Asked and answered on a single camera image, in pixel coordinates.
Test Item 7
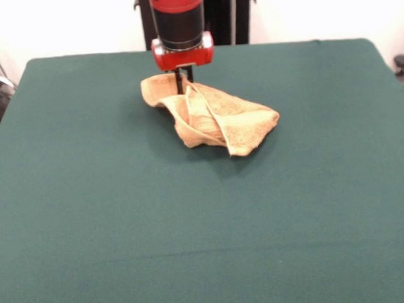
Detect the tan terry towel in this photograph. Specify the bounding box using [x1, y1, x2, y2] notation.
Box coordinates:
[138, 67, 282, 163]

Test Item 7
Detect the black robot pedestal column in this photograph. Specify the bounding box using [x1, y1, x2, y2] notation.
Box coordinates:
[132, 0, 260, 53]

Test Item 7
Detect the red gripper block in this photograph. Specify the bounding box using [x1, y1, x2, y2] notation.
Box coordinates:
[150, 30, 217, 95]

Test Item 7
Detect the dark green tablecloth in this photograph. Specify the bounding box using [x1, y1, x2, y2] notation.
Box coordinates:
[0, 34, 404, 303]

